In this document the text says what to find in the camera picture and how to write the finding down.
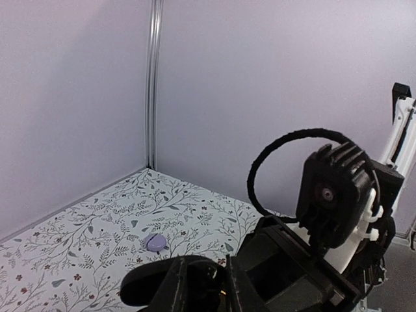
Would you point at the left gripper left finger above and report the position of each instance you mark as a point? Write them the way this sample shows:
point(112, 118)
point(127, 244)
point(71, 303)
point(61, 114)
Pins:
point(164, 285)

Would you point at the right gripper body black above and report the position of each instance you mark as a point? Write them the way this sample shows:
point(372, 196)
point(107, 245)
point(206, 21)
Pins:
point(366, 195)

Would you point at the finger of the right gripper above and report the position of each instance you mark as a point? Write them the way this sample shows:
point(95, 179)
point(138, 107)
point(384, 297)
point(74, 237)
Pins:
point(285, 272)

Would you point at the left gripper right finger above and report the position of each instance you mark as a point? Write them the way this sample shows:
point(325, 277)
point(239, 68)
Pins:
point(240, 293)

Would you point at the black earbud charging case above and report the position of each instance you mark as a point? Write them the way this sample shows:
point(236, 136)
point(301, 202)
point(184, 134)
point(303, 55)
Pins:
point(205, 283)

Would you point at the purple earbud charging case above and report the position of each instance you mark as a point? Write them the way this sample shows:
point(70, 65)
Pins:
point(155, 242)

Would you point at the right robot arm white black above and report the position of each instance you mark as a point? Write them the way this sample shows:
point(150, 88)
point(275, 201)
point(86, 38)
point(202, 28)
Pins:
point(399, 153)

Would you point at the floral table mat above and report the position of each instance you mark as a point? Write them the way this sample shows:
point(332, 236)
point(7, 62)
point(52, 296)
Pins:
point(76, 259)

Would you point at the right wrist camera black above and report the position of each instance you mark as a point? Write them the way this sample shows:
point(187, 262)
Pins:
point(334, 211)

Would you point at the right aluminium corner post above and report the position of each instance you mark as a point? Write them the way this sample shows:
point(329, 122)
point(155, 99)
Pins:
point(154, 42)

